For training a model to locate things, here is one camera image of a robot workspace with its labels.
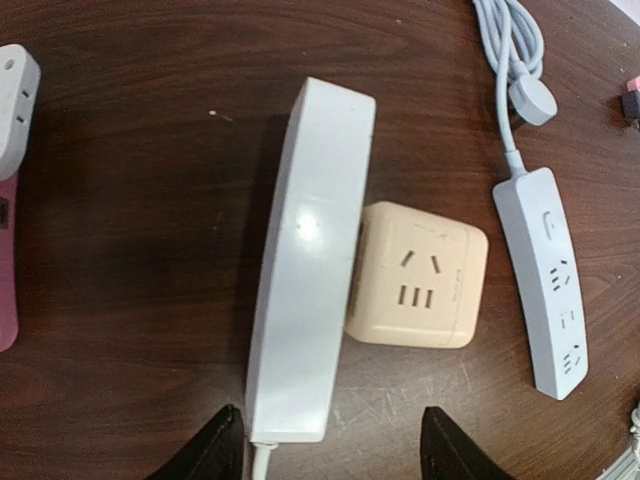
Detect white coiled power cable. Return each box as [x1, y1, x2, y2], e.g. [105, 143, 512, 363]
[252, 439, 276, 480]

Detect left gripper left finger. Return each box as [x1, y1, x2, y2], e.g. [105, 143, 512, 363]
[147, 404, 245, 480]

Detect pink plug adapter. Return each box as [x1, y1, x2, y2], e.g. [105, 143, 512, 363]
[626, 76, 640, 92]

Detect black plug adapter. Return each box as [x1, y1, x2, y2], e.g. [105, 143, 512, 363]
[621, 90, 640, 129]

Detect light blue power strip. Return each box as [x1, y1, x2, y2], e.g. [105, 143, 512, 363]
[493, 167, 589, 401]

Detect beige cube socket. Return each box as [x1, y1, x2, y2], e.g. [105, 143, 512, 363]
[344, 201, 489, 349]

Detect light blue coiled cable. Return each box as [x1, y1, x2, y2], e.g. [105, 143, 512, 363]
[472, 0, 559, 176]

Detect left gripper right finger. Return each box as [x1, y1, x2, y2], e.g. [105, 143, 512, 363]
[422, 406, 505, 479]

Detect white coiled cable right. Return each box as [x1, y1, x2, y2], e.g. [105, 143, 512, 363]
[599, 404, 640, 480]

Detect white power strip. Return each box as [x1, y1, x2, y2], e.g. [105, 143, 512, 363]
[245, 78, 376, 445]

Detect small white cube adapter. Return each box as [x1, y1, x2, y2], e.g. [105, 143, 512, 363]
[0, 44, 41, 181]

